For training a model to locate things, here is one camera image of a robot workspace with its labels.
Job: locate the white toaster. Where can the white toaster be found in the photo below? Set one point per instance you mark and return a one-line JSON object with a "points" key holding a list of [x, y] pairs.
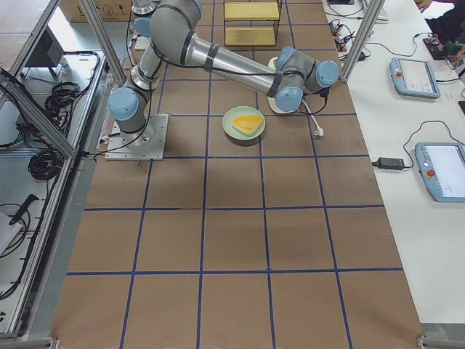
{"points": [[273, 106]]}

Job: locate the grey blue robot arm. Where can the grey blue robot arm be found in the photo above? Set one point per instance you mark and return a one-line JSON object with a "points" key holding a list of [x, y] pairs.
{"points": [[170, 27]]}

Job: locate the triangular yellow pastry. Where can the triangular yellow pastry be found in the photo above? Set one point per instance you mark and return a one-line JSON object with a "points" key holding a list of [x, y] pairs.
{"points": [[247, 124]]}

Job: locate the light green plate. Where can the light green plate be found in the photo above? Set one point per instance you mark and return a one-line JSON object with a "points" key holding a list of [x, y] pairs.
{"points": [[241, 111]]}

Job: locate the black power adapter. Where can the black power adapter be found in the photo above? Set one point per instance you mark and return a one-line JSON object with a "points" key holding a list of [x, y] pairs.
{"points": [[389, 163]]}

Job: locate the upper teach pendant tablet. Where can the upper teach pendant tablet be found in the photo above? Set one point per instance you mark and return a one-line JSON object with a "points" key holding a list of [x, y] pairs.
{"points": [[414, 78]]}

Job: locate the teach pendant tablet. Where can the teach pendant tablet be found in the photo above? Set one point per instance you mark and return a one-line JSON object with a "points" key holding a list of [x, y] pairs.
{"points": [[414, 78], [441, 166]]}

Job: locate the lower teach pendant tablet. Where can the lower teach pendant tablet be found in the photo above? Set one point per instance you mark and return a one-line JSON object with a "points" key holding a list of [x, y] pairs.
{"points": [[441, 166]]}

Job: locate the black monitor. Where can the black monitor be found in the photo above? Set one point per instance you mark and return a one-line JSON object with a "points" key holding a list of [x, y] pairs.
{"points": [[47, 53]]}

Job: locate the cardboard box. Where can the cardboard box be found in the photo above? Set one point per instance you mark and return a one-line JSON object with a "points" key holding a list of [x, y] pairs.
{"points": [[109, 10]]}

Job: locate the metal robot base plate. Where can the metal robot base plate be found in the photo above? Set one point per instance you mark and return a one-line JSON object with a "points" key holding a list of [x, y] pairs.
{"points": [[149, 146]]}

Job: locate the yellow wire shelf rack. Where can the yellow wire shelf rack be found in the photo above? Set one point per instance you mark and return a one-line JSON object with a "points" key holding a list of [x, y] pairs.
{"points": [[251, 23]]}

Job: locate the aluminium frame post right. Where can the aluminium frame post right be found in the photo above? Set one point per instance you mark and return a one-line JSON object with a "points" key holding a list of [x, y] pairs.
{"points": [[362, 34]]}

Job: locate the aluminium frame post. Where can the aluminium frame post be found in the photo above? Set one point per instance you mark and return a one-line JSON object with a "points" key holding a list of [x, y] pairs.
{"points": [[96, 24], [362, 34]]}

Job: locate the aluminium frame post left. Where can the aluminium frame post left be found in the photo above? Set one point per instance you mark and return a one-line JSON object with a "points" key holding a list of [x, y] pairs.
{"points": [[96, 24]]}

